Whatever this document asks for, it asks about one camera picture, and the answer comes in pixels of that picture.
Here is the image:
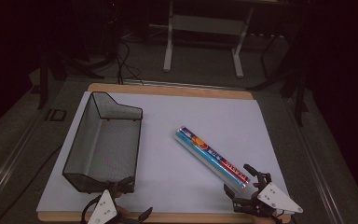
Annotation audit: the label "black tripod stand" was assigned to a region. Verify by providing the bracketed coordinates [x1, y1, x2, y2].
[36, 50, 106, 110]

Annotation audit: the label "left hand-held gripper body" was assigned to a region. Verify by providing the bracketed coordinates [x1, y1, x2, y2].
[87, 185, 142, 224]

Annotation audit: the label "silver metal floor strip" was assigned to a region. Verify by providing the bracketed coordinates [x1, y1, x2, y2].
[122, 78, 247, 91]

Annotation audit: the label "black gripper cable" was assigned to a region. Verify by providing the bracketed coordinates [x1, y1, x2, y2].
[79, 193, 103, 224]

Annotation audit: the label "black floor cables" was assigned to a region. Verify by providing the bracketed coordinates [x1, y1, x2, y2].
[115, 39, 145, 86]

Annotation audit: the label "long blue and red box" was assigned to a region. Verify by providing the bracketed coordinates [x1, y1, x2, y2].
[173, 125, 251, 194]

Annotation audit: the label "black metal stand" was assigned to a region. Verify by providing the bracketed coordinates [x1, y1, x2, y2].
[247, 33, 311, 128]

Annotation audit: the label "black wire mesh basket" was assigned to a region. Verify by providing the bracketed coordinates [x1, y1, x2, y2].
[62, 91, 145, 194]

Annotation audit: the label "black floor bracket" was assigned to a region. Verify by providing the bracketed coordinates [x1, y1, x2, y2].
[44, 108, 68, 122]

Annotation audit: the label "thin black floor cable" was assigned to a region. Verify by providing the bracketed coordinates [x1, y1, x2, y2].
[0, 145, 63, 224]

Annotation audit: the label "person's left hand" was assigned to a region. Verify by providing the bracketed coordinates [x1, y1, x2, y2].
[115, 204, 138, 224]

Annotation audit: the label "white table mat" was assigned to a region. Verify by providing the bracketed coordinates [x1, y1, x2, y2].
[35, 91, 294, 217]

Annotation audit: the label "white metal stand frame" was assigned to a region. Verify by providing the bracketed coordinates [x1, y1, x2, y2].
[162, 0, 256, 79]

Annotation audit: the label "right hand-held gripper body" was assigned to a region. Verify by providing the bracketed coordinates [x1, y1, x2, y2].
[232, 172, 304, 224]

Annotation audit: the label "person's right hand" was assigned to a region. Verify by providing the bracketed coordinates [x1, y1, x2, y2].
[250, 181, 278, 224]

